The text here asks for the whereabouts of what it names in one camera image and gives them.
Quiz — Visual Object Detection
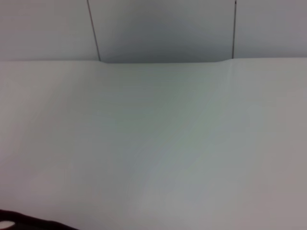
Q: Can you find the black shirt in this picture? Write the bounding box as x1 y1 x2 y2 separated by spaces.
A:
0 209 80 230

